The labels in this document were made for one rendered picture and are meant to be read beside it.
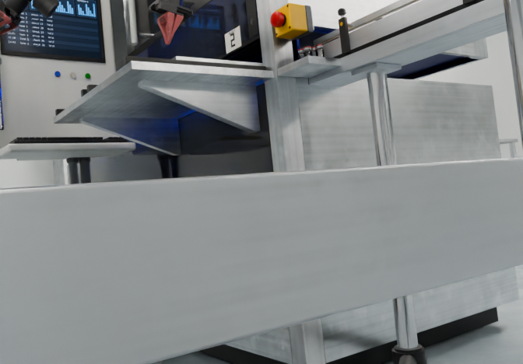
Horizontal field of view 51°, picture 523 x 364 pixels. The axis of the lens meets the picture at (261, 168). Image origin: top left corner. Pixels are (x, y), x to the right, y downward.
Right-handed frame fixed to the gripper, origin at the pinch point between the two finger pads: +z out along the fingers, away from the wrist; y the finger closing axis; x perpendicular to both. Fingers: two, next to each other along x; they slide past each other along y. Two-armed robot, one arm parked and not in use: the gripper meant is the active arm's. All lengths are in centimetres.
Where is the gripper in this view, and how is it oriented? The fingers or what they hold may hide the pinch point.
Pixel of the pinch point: (167, 41)
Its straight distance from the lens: 148.3
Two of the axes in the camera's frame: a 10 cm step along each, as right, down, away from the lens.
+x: -5.7, 1.0, 8.2
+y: 8.2, 1.4, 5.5
